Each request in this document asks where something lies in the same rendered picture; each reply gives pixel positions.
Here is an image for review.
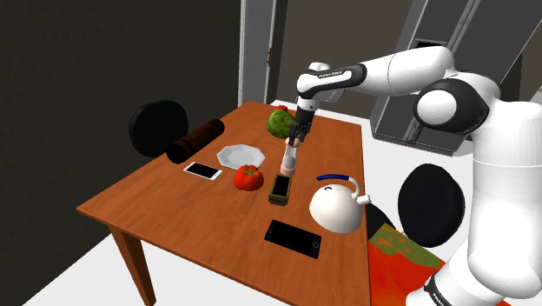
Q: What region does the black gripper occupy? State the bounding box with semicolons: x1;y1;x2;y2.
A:
287;106;317;145

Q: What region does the white kettle with blue handle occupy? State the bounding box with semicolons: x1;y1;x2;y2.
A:
308;172;373;235

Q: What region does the red tomato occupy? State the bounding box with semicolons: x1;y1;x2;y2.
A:
233;163;265;192

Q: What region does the black smartphone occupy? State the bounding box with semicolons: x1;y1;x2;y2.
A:
263;218;323;260

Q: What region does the white shaker with peach caps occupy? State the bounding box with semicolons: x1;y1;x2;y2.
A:
280;136;303;177

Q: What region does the brown wooden table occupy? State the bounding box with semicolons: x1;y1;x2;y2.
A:
76;100;373;306

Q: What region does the green cabbage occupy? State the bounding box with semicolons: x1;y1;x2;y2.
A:
266;109;298;141

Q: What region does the small green open box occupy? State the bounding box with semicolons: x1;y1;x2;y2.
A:
268;173;294;208

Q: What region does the grey door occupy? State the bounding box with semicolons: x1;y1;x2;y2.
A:
237;0;290;108

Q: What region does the grey refrigerator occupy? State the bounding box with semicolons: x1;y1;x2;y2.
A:
368;0;525;158

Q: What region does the dark brown cylinder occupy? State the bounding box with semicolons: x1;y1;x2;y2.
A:
165;118;227;165

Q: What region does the white smartphone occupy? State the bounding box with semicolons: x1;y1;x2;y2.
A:
182;161;224;182

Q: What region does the white octagonal plate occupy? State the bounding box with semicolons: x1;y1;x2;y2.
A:
215;143;267;171

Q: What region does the red green patterned robot stand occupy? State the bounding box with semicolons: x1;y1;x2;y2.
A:
367;223;513;306

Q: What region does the black round chair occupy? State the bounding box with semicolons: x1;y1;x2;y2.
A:
365;163;466;249
128;99;190;159

